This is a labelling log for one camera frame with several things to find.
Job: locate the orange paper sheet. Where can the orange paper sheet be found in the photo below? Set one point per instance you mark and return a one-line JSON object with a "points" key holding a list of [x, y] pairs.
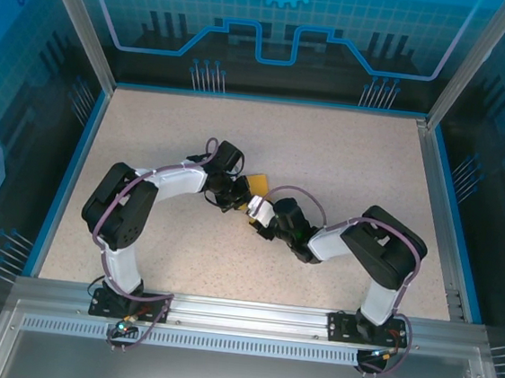
{"points": [[259, 184]]}

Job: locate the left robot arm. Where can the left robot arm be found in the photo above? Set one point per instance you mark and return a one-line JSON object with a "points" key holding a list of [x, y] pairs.
{"points": [[114, 215]]}

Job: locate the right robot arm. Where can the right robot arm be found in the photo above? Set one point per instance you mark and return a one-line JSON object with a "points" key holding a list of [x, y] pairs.
{"points": [[386, 252]]}

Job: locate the steel tray shelf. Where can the steel tray shelf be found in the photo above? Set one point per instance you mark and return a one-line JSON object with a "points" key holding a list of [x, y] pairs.
{"points": [[233, 376]]}

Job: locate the blue table border strip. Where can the blue table border strip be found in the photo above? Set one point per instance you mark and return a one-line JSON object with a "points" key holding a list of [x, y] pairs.
{"points": [[82, 157], [452, 196]]}

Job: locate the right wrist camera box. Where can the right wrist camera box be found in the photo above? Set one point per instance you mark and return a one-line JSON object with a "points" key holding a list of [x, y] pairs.
{"points": [[260, 210]]}

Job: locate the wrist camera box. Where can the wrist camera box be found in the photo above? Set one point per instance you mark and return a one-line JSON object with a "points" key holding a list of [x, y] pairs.
{"points": [[238, 167], [260, 210]]}

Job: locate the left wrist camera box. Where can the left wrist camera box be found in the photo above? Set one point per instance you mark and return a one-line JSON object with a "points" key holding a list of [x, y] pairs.
{"points": [[238, 167]]}

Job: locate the aluminium mounting rail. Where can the aluminium mounting rail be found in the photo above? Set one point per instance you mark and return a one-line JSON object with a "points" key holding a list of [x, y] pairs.
{"points": [[248, 315]]}

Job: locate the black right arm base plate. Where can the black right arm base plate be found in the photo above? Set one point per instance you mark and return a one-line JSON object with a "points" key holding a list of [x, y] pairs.
{"points": [[337, 329]]}

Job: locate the aluminium side rail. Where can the aluminium side rail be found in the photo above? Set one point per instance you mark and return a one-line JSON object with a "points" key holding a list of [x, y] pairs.
{"points": [[437, 195]]}

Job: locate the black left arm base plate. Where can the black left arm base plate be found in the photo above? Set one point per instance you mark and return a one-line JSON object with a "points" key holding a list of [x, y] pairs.
{"points": [[97, 308]]}

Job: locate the aluminium frame post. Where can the aluminium frame post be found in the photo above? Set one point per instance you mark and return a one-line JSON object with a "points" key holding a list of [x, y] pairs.
{"points": [[471, 63], [82, 22]]}

